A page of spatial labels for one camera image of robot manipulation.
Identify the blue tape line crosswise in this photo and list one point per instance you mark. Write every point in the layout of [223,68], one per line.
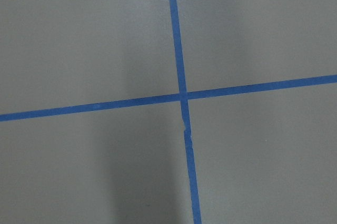
[227,91]

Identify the blue tape line lengthwise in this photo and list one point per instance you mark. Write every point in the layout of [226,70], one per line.
[194,193]

